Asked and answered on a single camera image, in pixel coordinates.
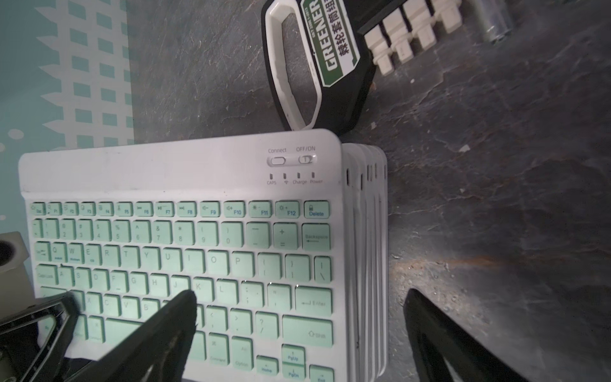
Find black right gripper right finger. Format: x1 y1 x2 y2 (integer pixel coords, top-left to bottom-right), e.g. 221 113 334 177
404 288 526 381

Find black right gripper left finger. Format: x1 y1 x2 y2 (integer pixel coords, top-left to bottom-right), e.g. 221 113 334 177
71 291 197 381

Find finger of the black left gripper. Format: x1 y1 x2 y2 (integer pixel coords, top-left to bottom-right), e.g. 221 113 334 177
1 292 81 381

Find green key keyboard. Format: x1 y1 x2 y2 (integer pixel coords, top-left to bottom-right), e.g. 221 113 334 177
18 130 353 381
358 148 372 381

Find yellow key white keyboard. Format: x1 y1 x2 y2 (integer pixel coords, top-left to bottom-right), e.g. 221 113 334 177
341 144 364 381

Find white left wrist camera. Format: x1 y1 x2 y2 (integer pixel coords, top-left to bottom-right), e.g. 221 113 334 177
0 232 35 320

